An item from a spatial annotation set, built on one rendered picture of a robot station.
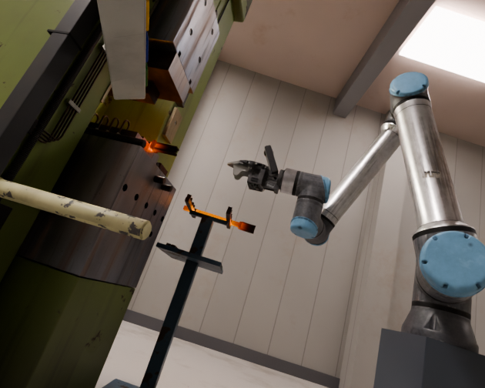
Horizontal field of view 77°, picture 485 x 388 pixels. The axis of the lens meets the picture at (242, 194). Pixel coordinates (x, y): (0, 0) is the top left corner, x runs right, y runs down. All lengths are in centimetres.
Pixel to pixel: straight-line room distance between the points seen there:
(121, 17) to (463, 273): 91
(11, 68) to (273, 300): 335
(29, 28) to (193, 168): 314
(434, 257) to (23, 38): 125
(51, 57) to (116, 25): 15
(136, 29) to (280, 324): 351
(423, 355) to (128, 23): 101
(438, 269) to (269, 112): 391
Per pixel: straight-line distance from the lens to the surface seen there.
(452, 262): 91
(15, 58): 111
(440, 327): 105
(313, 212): 102
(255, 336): 382
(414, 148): 108
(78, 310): 109
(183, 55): 142
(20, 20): 122
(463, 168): 550
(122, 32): 70
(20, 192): 91
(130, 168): 107
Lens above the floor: 53
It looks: 19 degrees up
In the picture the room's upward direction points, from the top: 18 degrees clockwise
